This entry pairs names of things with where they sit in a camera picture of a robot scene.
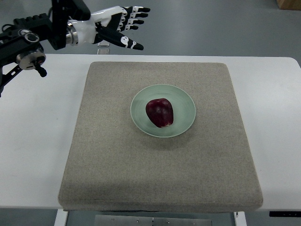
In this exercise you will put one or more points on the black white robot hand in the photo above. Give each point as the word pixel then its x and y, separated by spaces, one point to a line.
pixel 108 25

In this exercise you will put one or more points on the red apple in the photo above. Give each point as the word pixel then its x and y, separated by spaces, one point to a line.
pixel 160 112

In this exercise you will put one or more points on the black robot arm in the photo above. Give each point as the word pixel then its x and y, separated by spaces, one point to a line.
pixel 20 41

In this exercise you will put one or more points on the pale green plate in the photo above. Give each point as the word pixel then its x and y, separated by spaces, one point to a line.
pixel 183 107

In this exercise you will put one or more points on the upper clear floor marker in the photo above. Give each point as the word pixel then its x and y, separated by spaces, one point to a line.
pixel 104 44

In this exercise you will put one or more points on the clear floor marker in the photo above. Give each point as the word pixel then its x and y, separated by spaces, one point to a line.
pixel 104 44
pixel 103 51

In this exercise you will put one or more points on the lower clear floor marker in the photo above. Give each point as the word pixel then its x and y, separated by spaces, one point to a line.
pixel 103 51

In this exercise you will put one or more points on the beige fabric cushion mat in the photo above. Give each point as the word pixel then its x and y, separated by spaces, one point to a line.
pixel 113 166

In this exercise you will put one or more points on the cardboard box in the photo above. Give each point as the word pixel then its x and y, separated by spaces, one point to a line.
pixel 289 4

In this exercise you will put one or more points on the left white table leg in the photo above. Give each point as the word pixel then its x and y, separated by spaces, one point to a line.
pixel 61 218

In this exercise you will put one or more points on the white table leg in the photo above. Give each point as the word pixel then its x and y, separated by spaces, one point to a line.
pixel 61 218
pixel 240 218

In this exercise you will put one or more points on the right white table leg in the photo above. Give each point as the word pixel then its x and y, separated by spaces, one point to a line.
pixel 240 218

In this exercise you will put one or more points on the black table control panel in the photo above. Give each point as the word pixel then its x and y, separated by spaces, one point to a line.
pixel 285 214

